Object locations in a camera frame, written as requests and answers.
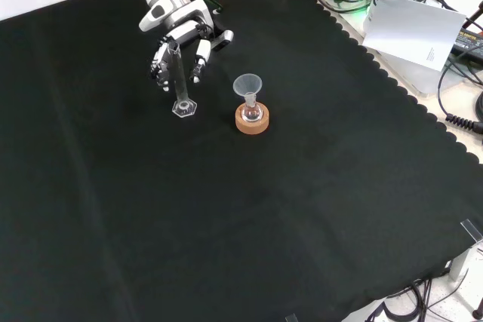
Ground black probe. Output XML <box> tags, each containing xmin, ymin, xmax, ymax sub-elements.
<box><xmin>463</xmin><ymin>0</ymin><xmax>483</xmax><ymax>29</ymax></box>

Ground white paper sheet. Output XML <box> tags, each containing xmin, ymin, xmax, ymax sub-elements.
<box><xmin>364</xmin><ymin>0</ymin><xmax>468</xmax><ymax>72</ymax></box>

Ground black coiled cable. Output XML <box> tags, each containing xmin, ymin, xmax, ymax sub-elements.
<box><xmin>445</xmin><ymin>90</ymin><xmax>483</xmax><ymax>133</ymax></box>

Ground round-bottom glass flask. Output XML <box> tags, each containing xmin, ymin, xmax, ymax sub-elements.
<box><xmin>242</xmin><ymin>95</ymin><xmax>263</xmax><ymax>122</ymax></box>

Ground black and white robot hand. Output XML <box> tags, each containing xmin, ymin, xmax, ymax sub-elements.
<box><xmin>138</xmin><ymin>0</ymin><xmax>235</xmax><ymax>93</ymax></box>

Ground aluminium frame piece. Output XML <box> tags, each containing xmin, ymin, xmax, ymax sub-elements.
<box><xmin>448</xmin><ymin>238</ymin><xmax>483</xmax><ymax>282</ymax></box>

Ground clear plastic funnel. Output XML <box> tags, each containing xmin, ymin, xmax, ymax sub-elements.
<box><xmin>232</xmin><ymin>74</ymin><xmax>263</xmax><ymax>106</ymax></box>

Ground black bench cloth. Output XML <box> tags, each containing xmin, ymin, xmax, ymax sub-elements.
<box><xmin>0</xmin><ymin>0</ymin><xmax>483</xmax><ymax>322</ymax></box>

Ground black power adapter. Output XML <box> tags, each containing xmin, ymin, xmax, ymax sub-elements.
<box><xmin>451</xmin><ymin>29</ymin><xmax>483</xmax><ymax>58</ymax></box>

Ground black floor cables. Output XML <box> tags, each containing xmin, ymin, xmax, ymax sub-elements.
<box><xmin>364</xmin><ymin>276</ymin><xmax>483</xmax><ymax>322</ymax></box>

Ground cork ring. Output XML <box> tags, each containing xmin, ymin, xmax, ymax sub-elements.
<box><xmin>234</xmin><ymin>104</ymin><xmax>271</xmax><ymax>136</ymax></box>

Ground clear graduated cylinder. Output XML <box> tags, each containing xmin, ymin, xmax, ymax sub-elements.
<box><xmin>168</xmin><ymin>41</ymin><xmax>199</xmax><ymax>120</ymax></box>

